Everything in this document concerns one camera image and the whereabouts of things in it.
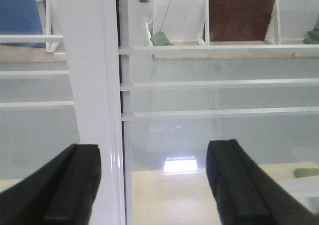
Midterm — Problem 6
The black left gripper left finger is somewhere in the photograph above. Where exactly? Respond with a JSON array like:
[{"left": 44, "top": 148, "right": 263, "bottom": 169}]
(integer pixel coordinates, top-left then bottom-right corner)
[{"left": 0, "top": 144, "right": 101, "bottom": 225}]

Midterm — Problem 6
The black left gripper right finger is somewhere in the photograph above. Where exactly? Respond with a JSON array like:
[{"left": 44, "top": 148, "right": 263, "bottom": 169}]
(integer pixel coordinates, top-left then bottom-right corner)
[{"left": 206, "top": 139, "right": 319, "bottom": 225}]

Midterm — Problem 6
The white sliding glass door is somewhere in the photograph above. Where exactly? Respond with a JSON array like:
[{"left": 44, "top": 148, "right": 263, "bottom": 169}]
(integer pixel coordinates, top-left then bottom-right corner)
[{"left": 117, "top": 0, "right": 319, "bottom": 224}]

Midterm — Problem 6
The white fixed glass door panel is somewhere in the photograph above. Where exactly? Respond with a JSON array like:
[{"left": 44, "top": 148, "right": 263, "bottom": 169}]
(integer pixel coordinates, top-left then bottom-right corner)
[{"left": 0, "top": 0, "right": 126, "bottom": 225}]

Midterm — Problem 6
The brown wooden door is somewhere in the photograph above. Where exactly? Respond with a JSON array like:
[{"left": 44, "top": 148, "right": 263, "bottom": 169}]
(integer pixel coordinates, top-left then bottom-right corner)
[{"left": 209, "top": 0, "right": 275, "bottom": 42}]

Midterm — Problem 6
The light wooden platform board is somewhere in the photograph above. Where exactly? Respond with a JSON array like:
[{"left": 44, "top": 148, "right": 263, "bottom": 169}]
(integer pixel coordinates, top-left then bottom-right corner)
[{"left": 0, "top": 161, "right": 319, "bottom": 225}]

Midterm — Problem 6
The green leaf plant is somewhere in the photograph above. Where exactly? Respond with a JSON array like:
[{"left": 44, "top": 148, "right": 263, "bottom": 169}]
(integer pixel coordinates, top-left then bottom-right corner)
[{"left": 139, "top": 0, "right": 173, "bottom": 46}]

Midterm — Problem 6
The blue panel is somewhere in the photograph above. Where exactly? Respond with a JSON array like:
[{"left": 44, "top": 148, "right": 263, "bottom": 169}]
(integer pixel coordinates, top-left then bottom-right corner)
[{"left": 0, "top": 0, "right": 43, "bottom": 35}]

